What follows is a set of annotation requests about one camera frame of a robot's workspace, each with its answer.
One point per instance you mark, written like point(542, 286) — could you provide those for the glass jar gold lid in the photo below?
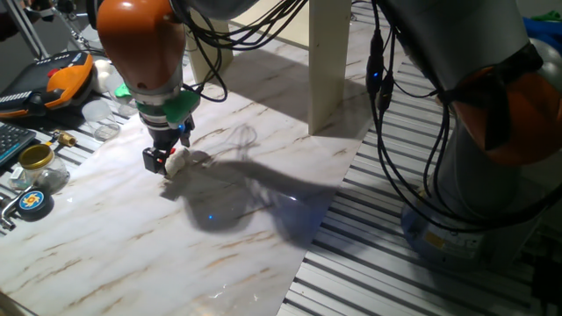
point(37, 159)

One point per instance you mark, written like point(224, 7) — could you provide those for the black keyboard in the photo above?
point(13, 140)

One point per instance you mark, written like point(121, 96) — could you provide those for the black puck blue logo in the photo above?
point(31, 201)

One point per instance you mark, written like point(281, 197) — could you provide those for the marble pattern board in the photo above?
point(175, 263)

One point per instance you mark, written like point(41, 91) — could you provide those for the brass pipe fitting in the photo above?
point(67, 139)

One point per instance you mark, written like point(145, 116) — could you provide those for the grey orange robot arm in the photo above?
point(140, 44)

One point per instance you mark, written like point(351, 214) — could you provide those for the frosted plastic cup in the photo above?
point(115, 92)
point(97, 115)

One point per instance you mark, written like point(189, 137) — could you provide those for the grey spool holder base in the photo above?
point(81, 41)

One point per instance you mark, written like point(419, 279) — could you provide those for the small clear plastic packet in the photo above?
point(16, 177)

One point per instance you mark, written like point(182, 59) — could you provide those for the thin metal stand rod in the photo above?
point(70, 24)

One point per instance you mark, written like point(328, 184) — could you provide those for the person hand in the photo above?
point(37, 11)

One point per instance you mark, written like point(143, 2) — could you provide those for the aluminium profile post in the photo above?
point(28, 30)

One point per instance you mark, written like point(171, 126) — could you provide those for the white rounded plastic object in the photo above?
point(102, 70)

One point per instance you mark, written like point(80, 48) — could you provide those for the black filament spool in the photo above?
point(93, 13)

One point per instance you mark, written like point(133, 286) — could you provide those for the black orange teach pendant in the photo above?
point(66, 81)

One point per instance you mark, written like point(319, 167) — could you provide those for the cream wooden shelf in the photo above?
point(329, 66)

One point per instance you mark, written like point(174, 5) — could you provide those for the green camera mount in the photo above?
point(175, 109)

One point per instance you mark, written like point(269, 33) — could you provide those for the dark sleeved forearm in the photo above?
point(9, 24)

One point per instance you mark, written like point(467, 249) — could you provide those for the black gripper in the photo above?
point(169, 138)

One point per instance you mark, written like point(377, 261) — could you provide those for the blue bag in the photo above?
point(544, 33)

